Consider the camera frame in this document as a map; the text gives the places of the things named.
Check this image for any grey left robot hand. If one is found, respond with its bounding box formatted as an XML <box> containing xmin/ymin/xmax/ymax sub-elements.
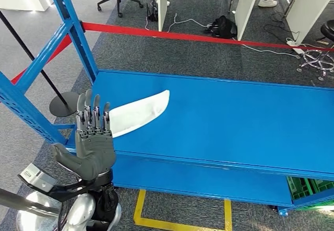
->
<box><xmin>51</xmin><ymin>89</ymin><xmax>117</xmax><ymax>182</ymax></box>

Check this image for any white curved plastic part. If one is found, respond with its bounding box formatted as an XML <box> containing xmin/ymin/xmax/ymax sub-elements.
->
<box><xmin>108</xmin><ymin>89</ymin><xmax>170</xmax><ymax>138</ymax></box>

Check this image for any blue metal shelf rack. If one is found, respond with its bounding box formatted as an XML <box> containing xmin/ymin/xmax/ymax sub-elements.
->
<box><xmin>0</xmin><ymin>0</ymin><xmax>334</xmax><ymax>218</ymax></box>

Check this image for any black barrier stanchion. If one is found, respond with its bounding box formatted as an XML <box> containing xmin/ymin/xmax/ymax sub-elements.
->
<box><xmin>0</xmin><ymin>10</ymin><xmax>83</xmax><ymax>118</ymax></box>

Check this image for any chrome base barrier stanchion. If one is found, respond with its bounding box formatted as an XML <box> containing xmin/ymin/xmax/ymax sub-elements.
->
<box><xmin>0</xmin><ymin>187</ymin><xmax>65</xmax><ymax>231</ymax></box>

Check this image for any red barrier belt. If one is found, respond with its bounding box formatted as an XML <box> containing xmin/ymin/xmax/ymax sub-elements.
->
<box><xmin>82</xmin><ymin>21</ymin><xmax>334</xmax><ymax>53</ymax></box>
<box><xmin>11</xmin><ymin>33</ymin><xmax>73</xmax><ymax>85</ymax></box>

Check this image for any black router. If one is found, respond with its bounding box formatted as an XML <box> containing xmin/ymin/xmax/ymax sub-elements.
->
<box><xmin>146</xmin><ymin>2</ymin><xmax>159</xmax><ymax>22</ymax></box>

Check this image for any white desk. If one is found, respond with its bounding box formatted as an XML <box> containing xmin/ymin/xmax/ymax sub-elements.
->
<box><xmin>156</xmin><ymin>0</ymin><xmax>263</xmax><ymax>42</ymax></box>
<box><xmin>283</xmin><ymin>0</ymin><xmax>334</xmax><ymax>45</ymax></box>

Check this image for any black bag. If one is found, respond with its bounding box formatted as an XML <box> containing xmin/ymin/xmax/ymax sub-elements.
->
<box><xmin>204</xmin><ymin>15</ymin><xmax>237</xmax><ymax>39</ymax></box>

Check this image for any green plastic crate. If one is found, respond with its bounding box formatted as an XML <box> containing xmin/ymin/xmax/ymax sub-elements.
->
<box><xmin>287</xmin><ymin>176</ymin><xmax>334</xmax><ymax>212</ymax></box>

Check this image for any white power strip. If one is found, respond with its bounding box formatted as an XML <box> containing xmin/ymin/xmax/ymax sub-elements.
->
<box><xmin>286</xmin><ymin>38</ymin><xmax>305</xmax><ymax>55</ymax></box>

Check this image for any black stool chrome base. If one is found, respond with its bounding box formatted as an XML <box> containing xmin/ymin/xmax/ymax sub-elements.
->
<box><xmin>296</xmin><ymin>19</ymin><xmax>334</xmax><ymax>82</ymax></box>

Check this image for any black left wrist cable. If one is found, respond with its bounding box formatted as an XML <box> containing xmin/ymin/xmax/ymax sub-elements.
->
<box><xmin>57</xmin><ymin>198</ymin><xmax>70</xmax><ymax>231</ymax></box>

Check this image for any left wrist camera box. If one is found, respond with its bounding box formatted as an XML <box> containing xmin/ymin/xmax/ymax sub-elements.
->
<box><xmin>19</xmin><ymin>163</ymin><xmax>57</xmax><ymax>193</ymax></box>

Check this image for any white floor cable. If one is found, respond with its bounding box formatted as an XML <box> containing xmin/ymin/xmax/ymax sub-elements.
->
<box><xmin>145</xmin><ymin>13</ymin><xmax>301</xmax><ymax>59</ymax></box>

